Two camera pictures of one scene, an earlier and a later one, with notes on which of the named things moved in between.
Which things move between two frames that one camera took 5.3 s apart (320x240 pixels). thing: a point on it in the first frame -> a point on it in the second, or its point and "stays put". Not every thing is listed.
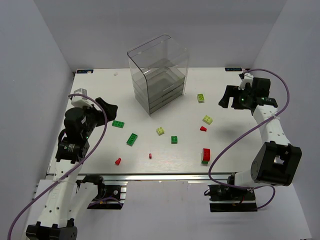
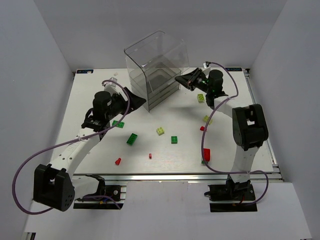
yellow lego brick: (160, 131) stays put
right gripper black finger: (229, 93) -> (189, 79)
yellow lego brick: (200, 98) stays put
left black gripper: (99, 115) -> (127, 102)
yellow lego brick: (207, 119) stays put
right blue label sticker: (233, 69) stays put
